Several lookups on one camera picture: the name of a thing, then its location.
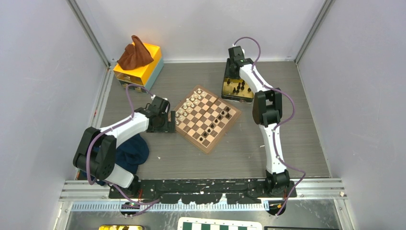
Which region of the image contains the yellow storage box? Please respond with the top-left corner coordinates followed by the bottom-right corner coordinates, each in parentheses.
top-left (113, 43), bottom-right (164, 94)

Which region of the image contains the gold tin at bottom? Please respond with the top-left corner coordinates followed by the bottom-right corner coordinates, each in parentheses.
top-left (99, 225), bottom-right (146, 230)

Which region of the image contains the green white chess mat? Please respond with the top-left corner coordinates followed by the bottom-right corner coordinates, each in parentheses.
top-left (177, 217), bottom-right (264, 230)

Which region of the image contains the black mounting base plate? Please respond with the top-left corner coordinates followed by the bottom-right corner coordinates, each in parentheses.
top-left (109, 179), bottom-right (297, 205)

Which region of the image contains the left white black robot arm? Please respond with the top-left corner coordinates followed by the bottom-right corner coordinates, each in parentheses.
top-left (73, 95), bottom-right (175, 198)

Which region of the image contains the white chess piece row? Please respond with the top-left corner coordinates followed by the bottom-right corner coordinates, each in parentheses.
top-left (175, 88), bottom-right (212, 128)

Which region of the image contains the black chess piece cluster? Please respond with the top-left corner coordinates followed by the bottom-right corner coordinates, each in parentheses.
top-left (196, 111), bottom-right (232, 143)

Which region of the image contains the brown cloth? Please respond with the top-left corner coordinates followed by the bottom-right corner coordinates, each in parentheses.
top-left (117, 35), bottom-right (154, 70)

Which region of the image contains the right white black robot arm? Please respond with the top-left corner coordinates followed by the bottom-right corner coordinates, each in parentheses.
top-left (226, 45), bottom-right (290, 197)

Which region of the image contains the dark blue cloth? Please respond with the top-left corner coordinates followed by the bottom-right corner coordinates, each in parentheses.
top-left (78, 133), bottom-right (150, 186)

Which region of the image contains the gold metal tray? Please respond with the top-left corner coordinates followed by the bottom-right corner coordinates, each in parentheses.
top-left (221, 77), bottom-right (254, 104)

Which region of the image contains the wooden chess board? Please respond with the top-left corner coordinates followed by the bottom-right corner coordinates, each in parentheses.
top-left (174, 85), bottom-right (241, 154)

